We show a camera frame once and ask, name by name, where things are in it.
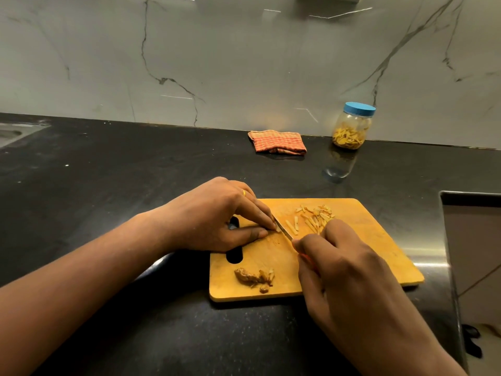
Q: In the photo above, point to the small round ginger end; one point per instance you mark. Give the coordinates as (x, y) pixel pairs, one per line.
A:
(264, 288)

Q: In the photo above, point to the steel sink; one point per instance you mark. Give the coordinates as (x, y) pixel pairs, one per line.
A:
(17, 133)

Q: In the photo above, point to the blue jar lid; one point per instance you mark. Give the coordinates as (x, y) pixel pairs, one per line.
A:
(359, 109)

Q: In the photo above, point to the wooden cutting board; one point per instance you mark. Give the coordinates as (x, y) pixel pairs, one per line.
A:
(372, 246)

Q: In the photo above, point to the blue-lidded plastic jar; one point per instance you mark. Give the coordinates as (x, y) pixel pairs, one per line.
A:
(353, 124)

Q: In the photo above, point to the beige cabinet door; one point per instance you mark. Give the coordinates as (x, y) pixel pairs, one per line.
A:
(475, 254)

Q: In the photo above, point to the person's right hand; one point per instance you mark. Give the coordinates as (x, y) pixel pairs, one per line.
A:
(352, 285)

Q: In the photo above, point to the orange checked cloth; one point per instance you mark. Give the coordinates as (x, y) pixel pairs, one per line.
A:
(277, 142)

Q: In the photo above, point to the knobby ginger piece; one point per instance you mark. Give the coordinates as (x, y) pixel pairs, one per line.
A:
(246, 276)

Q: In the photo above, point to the person's left hand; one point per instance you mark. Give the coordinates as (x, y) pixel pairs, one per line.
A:
(207, 219)

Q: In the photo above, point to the person's left forearm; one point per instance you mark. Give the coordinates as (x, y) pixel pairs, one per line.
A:
(70, 289)

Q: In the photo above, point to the chopped ginger strips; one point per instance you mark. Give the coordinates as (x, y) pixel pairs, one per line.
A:
(315, 217)

